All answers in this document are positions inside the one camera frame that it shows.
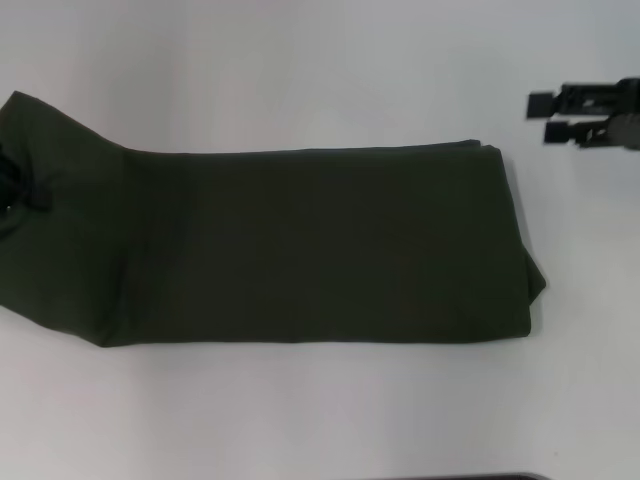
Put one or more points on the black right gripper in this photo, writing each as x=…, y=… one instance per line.
x=627, y=112

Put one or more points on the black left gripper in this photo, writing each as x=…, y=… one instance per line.
x=10, y=180

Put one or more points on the dark green FREE t-shirt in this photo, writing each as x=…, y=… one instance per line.
x=300, y=250

